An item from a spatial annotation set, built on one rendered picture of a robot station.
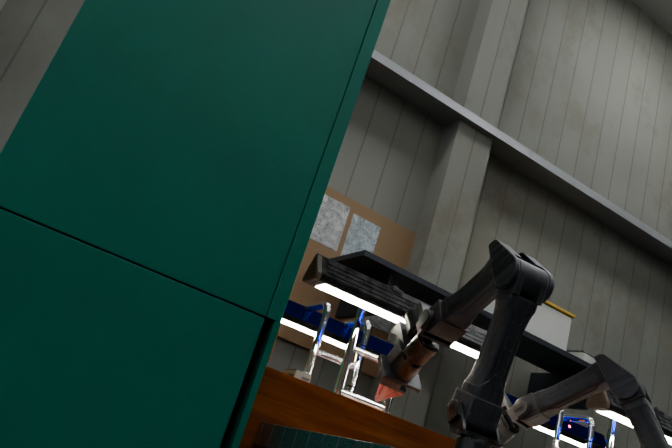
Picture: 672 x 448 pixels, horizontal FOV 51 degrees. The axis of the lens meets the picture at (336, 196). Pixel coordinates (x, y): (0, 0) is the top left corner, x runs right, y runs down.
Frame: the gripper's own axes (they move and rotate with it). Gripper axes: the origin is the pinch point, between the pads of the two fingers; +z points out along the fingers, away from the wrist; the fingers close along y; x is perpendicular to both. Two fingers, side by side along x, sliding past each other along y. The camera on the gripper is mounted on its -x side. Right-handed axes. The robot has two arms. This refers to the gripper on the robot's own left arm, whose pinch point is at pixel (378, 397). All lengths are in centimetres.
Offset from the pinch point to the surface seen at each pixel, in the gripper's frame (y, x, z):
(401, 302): -5.4, -27.4, -8.2
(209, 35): 69, -22, -48
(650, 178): -331, -385, 4
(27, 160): 87, 6, -24
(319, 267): 19.1, -26.6, -8.0
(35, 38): 127, -250, 80
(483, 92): -137, -339, 4
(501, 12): -134, -392, -41
